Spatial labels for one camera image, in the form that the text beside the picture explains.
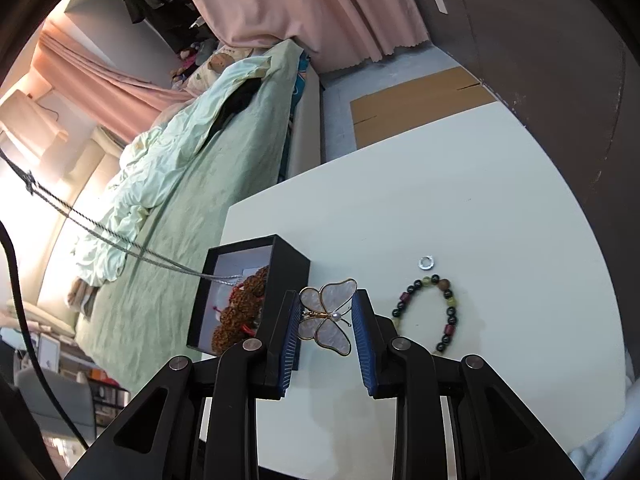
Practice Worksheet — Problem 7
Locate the brown seed bead bracelet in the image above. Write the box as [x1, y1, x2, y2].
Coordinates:
[212, 266, 272, 357]

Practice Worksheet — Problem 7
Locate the pale green duvet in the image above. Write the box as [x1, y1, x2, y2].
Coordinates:
[70, 55, 273, 286]

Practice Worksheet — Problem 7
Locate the gathered pink curtain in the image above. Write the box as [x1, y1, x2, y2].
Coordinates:
[40, 25, 201, 117]

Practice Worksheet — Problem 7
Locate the wide pink curtain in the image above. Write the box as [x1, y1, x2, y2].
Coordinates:
[165, 0, 431, 73]

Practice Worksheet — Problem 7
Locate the flattened cardboard sheet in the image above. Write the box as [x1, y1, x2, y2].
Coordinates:
[350, 66, 501, 151]

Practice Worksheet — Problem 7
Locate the printed pillow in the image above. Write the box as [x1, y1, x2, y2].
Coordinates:
[192, 45, 252, 92]

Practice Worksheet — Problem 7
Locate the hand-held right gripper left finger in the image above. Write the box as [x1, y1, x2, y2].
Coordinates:
[65, 289, 303, 480]

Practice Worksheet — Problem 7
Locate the grey chair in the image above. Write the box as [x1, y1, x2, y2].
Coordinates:
[15, 370, 99, 434]

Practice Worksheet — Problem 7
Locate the silver chain necklace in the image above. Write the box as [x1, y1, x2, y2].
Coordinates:
[0, 152, 247, 283]

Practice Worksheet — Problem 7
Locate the beige padded headboard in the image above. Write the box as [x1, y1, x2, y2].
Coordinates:
[30, 125, 132, 311]

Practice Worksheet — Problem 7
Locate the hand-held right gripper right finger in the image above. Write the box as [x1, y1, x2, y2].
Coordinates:
[351, 289, 586, 480]

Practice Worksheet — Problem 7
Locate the dark round bead bracelet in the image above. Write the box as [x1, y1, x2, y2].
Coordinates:
[391, 274, 462, 352]

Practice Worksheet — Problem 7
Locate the pearly butterfly brooch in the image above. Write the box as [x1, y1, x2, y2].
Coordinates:
[298, 278, 359, 359]

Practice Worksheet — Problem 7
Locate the white low table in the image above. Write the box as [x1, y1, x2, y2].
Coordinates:
[197, 101, 628, 480]

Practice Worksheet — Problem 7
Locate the dark cloth on bed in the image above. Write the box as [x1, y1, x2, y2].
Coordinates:
[210, 80, 262, 142]

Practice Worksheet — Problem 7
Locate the black gift box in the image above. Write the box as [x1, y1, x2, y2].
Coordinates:
[186, 234, 312, 372]

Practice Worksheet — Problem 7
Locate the bed with green sheet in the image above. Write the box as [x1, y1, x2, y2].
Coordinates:
[70, 40, 324, 401]

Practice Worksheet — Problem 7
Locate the heap of stuffed toys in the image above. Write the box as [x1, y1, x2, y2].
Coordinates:
[170, 40, 221, 88]

